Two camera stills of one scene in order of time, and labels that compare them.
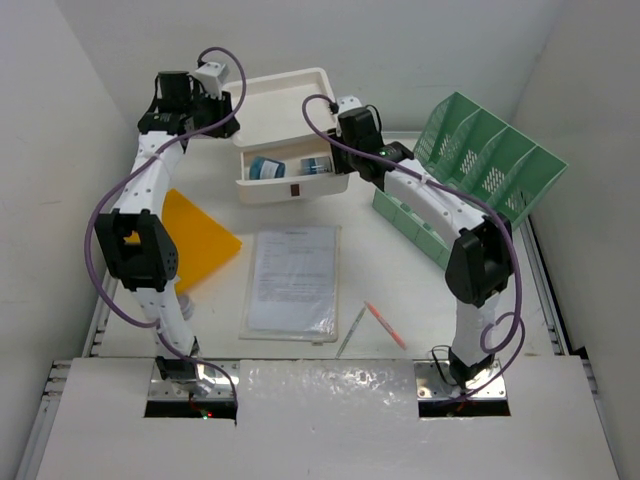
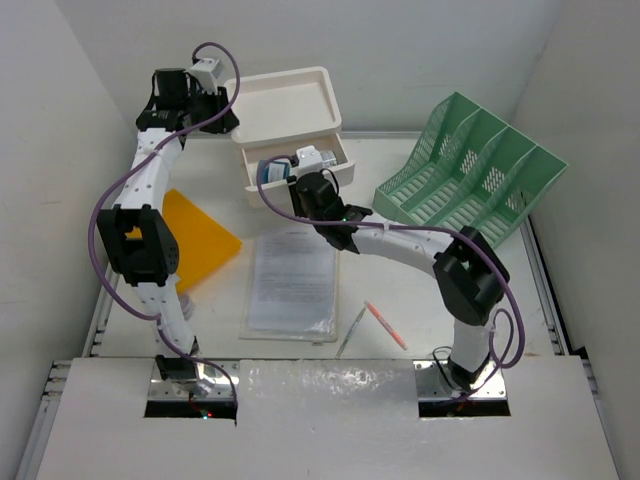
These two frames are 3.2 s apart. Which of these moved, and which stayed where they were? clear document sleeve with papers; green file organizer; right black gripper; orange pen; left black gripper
Moved: right black gripper
Stayed: green file organizer; orange pen; clear document sleeve with papers; left black gripper
